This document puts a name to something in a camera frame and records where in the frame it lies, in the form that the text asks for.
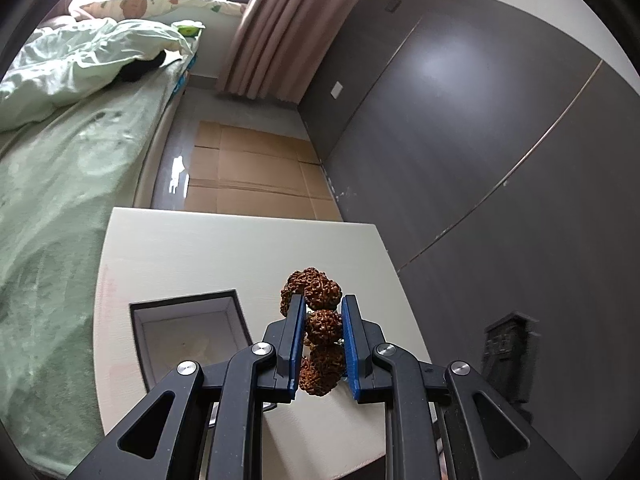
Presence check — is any green bed sheet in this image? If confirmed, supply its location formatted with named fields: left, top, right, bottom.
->
left=0, top=75, right=176, bottom=463

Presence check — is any brown knobbly bead bracelet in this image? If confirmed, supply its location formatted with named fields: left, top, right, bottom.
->
left=280, top=267, right=347, bottom=397

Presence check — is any pink curtain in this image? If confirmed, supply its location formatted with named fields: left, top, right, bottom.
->
left=215, top=0, right=386, bottom=106

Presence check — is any green and white packet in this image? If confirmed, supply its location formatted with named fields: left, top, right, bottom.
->
left=172, top=20, right=206, bottom=39

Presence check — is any cartoon printed cushion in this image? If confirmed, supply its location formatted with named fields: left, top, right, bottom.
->
left=77, top=0, right=246, bottom=24

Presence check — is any light green quilt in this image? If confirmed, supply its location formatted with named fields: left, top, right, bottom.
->
left=0, top=19, right=202, bottom=133

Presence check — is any black box with white lining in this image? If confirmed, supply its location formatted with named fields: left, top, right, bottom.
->
left=129, top=288, right=257, bottom=395

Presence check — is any flattened brown cardboard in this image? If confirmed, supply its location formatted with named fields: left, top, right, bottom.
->
left=184, top=120, right=344, bottom=222

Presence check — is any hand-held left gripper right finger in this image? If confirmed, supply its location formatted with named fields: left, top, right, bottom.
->
left=341, top=294, right=583, bottom=480

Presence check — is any white low table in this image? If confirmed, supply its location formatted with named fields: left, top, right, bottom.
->
left=92, top=207, right=436, bottom=480

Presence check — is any bed with printed side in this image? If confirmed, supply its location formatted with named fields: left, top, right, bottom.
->
left=0, top=52, right=202, bottom=466

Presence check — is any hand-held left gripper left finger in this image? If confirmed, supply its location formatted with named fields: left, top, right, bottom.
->
left=65, top=294, right=307, bottom=480

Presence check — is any black cloth item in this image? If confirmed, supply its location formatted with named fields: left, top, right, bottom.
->
left=119, top=51, right=167, bottom=84

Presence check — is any pink pillow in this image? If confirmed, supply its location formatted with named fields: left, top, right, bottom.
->
left=47, top=14, right=82, bottom=32

